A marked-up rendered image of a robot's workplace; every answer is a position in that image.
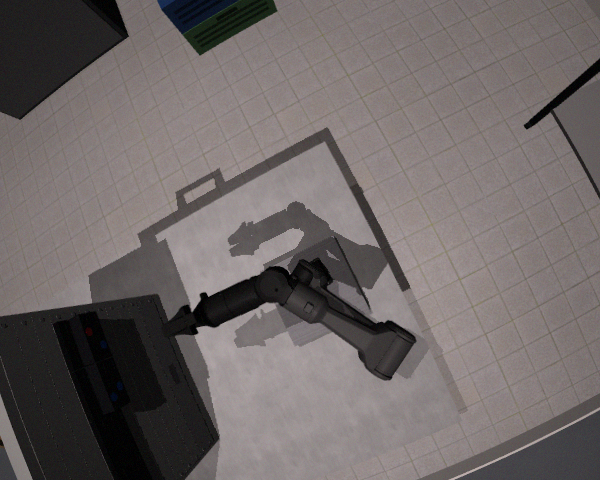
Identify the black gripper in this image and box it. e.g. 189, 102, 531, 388
161, 289, 236, 337

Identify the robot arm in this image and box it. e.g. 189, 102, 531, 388
224, 258, 416, 381

